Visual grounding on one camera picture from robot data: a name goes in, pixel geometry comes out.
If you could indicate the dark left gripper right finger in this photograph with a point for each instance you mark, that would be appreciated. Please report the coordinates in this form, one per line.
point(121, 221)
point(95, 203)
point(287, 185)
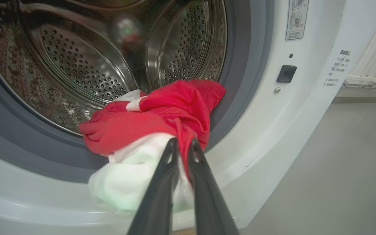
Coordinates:
point(207, 202)

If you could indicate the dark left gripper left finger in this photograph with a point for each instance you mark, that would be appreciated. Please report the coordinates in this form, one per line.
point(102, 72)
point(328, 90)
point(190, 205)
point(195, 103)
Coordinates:
point(158, 202)

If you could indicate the red and white garment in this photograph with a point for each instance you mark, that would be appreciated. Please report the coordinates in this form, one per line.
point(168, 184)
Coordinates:
point(162, 111)

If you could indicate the white washing machine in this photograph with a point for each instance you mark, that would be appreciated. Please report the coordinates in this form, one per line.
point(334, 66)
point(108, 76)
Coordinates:
point(266, 130)

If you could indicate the grey rubber door gasket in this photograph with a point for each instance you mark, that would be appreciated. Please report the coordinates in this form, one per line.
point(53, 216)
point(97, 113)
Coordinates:
point(28, 147)

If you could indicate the black door latch slot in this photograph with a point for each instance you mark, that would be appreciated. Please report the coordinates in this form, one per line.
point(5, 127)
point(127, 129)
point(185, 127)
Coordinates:
point(286, 73)

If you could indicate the small silver screw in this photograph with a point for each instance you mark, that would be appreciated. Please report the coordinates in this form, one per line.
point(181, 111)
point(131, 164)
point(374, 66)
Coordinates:
point(277, 90)

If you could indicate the steel washer drum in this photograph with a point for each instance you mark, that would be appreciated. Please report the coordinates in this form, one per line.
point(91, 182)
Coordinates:
point(77, 65)

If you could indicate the printed text notice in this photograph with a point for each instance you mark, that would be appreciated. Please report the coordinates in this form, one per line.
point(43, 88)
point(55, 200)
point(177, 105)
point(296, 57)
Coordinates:
point(338, 67)

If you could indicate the grey warning sticker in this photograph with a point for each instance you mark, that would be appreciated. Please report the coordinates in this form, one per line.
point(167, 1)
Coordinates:
point(297, 23)

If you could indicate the white metal rack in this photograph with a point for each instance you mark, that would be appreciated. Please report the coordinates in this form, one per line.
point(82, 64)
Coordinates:
point(370, 79)

